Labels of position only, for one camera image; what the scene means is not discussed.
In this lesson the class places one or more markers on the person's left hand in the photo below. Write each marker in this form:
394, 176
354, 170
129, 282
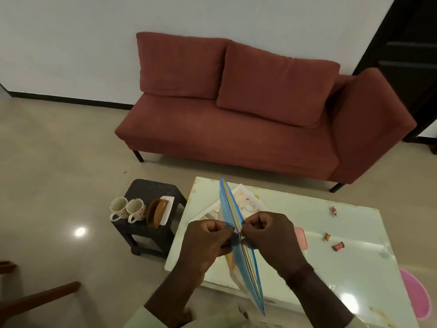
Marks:
205, 245

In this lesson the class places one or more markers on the person's right hand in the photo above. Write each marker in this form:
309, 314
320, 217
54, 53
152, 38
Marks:
276, 242

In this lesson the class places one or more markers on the person's left thumb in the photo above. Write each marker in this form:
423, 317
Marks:
223, 226

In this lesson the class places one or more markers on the person's right thumb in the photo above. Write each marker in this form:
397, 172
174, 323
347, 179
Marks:
250, 224

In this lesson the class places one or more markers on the blue striped zip pouch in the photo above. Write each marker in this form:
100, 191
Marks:
251, 273

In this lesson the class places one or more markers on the person's left forearm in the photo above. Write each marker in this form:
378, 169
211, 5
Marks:
174, 293

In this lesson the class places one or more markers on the person's right forearm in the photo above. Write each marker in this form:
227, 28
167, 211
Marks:
317, 297

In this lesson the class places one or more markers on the small white bowl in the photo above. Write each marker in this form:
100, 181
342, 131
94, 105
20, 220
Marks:
251, 205

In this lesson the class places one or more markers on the white floral serving tray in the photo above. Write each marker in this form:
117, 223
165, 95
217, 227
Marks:
249, 198

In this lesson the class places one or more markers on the pink flat pad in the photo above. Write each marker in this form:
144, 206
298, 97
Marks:
301, 238

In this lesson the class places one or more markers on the white paper napkins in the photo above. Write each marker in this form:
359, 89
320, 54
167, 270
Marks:
168, 210

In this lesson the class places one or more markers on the black square stool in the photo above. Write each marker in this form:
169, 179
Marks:
150, 232

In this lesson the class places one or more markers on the orange wrapped candy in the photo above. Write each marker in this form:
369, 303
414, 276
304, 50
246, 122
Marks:
327, 237

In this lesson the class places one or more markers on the red fabric sofa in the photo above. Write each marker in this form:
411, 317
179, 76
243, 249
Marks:
239, 140

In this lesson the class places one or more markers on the small red wrapped candy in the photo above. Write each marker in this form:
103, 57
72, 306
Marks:
334, 211

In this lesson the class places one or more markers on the white floral cup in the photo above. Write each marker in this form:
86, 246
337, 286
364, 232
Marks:
136, 209
117, 205

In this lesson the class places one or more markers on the red brown wrapped candy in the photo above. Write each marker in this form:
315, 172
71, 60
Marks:
338, 246

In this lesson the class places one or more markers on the pale green garment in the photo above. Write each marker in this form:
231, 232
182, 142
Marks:
218, 317

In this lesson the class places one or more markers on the white glass coffee table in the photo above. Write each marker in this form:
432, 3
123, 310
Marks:
348, 269

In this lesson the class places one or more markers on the large red back cushion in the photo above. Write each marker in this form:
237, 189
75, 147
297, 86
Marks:
276, 85

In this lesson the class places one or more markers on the pink round mat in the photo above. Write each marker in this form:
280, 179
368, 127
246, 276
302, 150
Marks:
416, 293

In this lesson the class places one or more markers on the dark wooden door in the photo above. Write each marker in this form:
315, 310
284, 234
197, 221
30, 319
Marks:
406, 51

